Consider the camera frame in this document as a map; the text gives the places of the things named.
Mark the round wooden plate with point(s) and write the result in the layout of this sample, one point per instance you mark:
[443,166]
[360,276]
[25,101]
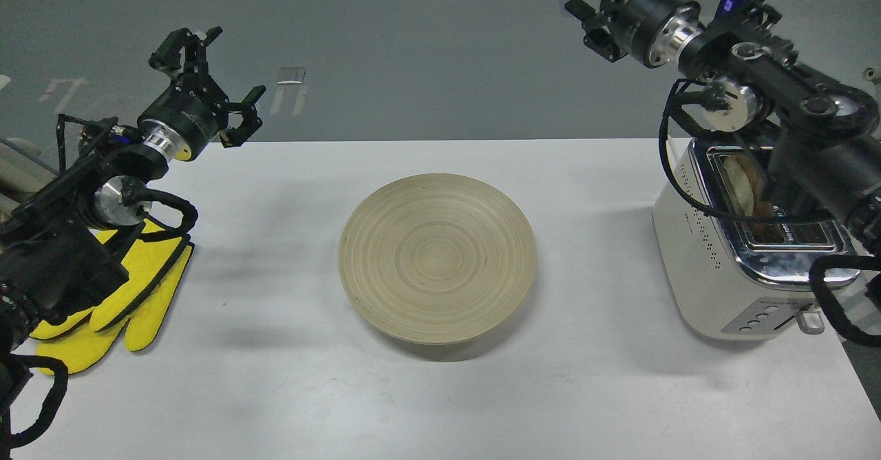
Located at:
[437,259]

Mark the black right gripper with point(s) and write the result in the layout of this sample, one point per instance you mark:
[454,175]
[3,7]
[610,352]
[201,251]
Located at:
[642,29]

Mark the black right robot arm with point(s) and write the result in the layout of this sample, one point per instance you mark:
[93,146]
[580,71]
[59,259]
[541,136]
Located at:
[741,81]

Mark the yellow oven mitt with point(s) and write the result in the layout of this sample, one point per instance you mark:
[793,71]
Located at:
[135,312]

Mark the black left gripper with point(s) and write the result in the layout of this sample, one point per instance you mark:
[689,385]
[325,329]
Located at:
[193,109]

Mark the slice of bread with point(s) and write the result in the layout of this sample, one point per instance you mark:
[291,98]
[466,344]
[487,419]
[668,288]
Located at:
[745,187]

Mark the white chrome toaster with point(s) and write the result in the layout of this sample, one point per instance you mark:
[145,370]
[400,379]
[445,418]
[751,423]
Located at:
[735,280]

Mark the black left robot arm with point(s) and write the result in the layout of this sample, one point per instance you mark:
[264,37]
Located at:
[62,249]

